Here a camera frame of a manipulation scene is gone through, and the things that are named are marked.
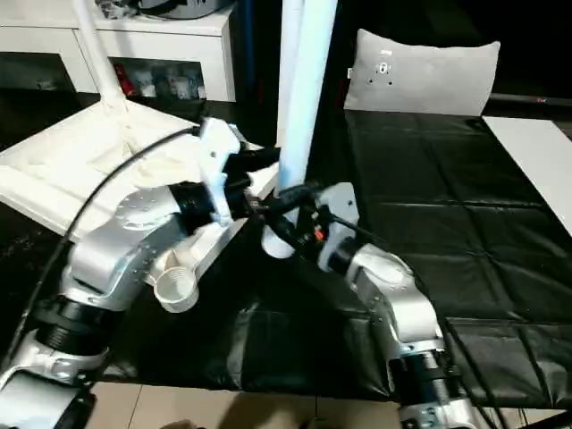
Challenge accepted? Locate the white flat board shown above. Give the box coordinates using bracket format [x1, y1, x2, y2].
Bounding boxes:
[481, 115, 572, 202]

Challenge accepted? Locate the white glass-door cabinet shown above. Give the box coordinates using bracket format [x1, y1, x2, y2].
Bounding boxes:
[0, 0, 236, 103]

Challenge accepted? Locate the black mat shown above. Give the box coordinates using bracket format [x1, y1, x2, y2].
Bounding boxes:
[0, 84, 572, 410]

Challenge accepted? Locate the white plastic table top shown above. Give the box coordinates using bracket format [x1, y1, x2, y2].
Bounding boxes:
[0, 96, 281, 313]

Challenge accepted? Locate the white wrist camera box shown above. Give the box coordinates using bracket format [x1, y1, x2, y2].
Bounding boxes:
[312, 181, 361, 273]
[196, 118, 240, 227]

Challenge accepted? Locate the grey pillow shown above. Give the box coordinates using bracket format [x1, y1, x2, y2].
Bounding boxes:
[343, 29, 501, 116]

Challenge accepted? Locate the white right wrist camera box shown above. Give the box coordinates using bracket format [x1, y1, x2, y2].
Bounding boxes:
[312, 181, 361, 273]

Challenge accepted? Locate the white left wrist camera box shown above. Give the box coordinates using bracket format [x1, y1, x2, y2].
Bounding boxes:
[196, 118, 240, 227]

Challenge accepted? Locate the white plastic table leg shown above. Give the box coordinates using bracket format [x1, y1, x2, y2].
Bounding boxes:
[73, 0, 129, 111]
[261, 0, 337, 259]
[276, 0, 305, 148]

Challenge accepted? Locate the black metal table frame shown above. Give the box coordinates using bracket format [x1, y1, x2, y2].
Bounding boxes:
[534, 408, 572, 429]

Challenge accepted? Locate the black case with gold label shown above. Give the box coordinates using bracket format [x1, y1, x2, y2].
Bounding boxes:
[234, 0, 358, 113]

